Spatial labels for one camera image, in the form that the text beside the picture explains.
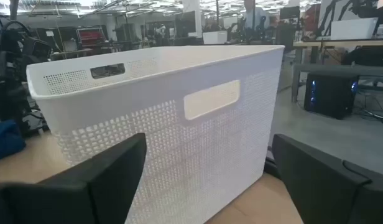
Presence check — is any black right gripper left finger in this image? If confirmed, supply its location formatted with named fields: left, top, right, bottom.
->
left=0, top=133, right=147, bottom=224

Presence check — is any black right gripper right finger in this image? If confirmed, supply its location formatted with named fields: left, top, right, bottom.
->
left=271, top=133, right=383, bottom=224

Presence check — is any white perforated plastic basket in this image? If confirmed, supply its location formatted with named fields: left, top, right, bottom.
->
left=25, top=45, right=285, bottom=224

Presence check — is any blue folded cloth bundle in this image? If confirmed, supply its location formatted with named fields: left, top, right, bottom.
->
left=0, top=119, right=27, bottom=161

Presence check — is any black computer tower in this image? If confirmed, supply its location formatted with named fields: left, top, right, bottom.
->
left=304, top=72, right=359, bottom=120

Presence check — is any wooden workbench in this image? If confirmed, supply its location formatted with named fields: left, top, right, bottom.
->
left=292, top=37, right=383, bottom=103

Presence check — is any large white box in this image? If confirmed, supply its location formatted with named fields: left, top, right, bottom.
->
left=330, top=17, right=379, bottom=40

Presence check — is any person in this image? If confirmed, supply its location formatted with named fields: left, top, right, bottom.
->
left=242, top=0, right=270, bottom=30

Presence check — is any small white box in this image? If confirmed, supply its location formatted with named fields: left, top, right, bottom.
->
left=202, top=30, right=228, bottom=45

